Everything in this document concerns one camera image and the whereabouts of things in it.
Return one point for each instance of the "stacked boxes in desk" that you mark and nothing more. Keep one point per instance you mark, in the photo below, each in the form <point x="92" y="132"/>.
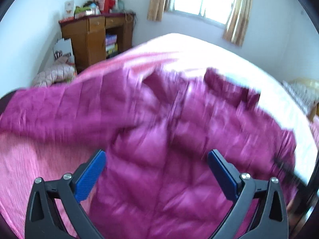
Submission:
<point x="111" y="44"/>

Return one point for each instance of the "right beige curtain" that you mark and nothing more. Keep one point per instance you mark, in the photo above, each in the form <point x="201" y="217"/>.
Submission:
<point x="237" y="24"/>

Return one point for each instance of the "pink quilted bundle on floor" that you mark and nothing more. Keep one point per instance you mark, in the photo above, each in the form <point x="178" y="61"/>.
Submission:
<point x="62" y="71"/>

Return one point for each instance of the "white paper bag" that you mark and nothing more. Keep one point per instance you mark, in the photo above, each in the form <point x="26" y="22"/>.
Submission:
<point x="63" y="48"/>

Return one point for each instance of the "white card box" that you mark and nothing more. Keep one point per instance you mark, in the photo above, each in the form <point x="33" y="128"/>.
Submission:
<point x="69" y="9"/>

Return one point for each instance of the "pink and blue bed sheet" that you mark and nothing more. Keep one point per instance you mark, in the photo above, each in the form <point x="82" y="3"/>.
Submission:
<point x="199" y="54"/>

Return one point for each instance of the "wooden desk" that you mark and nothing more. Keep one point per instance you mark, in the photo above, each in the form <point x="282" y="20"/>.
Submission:
<point x="88" y="36"/>

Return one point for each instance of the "red gift bag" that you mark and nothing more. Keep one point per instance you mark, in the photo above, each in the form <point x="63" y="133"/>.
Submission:
<point x="105" y="5"/>

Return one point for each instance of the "magenta puffer jacket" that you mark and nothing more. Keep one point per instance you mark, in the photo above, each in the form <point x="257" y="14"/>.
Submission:
<point x="162" y="134"/>

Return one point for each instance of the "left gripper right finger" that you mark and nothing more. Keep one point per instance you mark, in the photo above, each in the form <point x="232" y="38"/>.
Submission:
<point x="270" y="219"/>

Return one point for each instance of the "beige curtain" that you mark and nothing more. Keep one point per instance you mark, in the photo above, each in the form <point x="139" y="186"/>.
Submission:
<point x="237" y="24"/>
<point x="155" y="11"/>

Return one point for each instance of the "green cloth on desk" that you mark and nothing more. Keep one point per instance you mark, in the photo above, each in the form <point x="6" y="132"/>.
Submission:
<point x="84" y="12"/>

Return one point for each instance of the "patterned pillow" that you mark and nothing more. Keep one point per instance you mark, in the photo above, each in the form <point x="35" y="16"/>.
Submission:
<point x="301" y="94"/>

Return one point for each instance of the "left beige curtain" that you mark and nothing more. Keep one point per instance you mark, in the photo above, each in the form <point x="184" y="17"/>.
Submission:
<point x="155" y="11"/>

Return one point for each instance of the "wooden headboard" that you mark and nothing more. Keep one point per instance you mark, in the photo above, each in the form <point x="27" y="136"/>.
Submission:
<point x="310" y="89"/>

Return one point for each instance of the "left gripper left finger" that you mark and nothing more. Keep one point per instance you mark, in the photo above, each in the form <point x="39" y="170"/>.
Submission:
<point x="43" y="219"/>

